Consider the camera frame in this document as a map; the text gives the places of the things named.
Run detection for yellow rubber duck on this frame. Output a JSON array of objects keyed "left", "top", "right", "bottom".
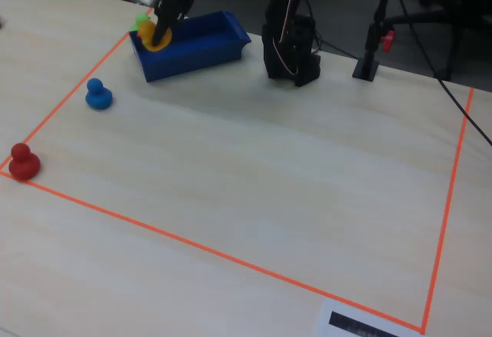
[{"left": 137, "top": 20, "right": 173, "bottom": 52}]

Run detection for green rubber duck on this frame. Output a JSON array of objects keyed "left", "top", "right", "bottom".
[{"left": 129, "top": 12, "right": 151, "bottom": 33}]

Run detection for blue plastic box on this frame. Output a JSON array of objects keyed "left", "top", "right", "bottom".
[{"left": 128, "top": 10, "right": 253, "bottom": 83}]

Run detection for blue rubber duck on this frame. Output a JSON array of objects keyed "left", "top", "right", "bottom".
[{"left": 85, "top": 78, "right": 114, "bottom": 111}]

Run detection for red rubber duck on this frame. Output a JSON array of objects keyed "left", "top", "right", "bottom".
[{"left": 8, "top": 142, "right": 42, "bottom": 181}]

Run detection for red clamp knob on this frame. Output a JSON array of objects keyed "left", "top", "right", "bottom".
[{"left": 381, "top": 29, "right": 397, "bottom": 53}]

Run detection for orange tape rectangle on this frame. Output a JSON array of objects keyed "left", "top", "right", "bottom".
[{"left": 0, "top": 5, "right": 476, "bottom": 335}]

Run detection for black office chair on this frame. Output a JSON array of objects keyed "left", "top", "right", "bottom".
[{"left": 384, "top": 0, "right": 492, "bottom": 81}]

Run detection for white paper with black bar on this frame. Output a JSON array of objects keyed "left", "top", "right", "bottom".
[{"left": 313, "top": 299, "right": 424, "bottom": 337}]

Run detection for white red servo wires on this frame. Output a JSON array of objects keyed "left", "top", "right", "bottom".
[{"left": 271, "top": 0, "right": 308, "bottom": 76}]

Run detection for black camera stand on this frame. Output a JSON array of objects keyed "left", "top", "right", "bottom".
[{"left": 352, "top": 0, "right": 401, "bottom": 82}]

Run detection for black table cable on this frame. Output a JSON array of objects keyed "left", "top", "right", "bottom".
[{"left": 394, "top": 0, "right": 492, "bottom": 142}]

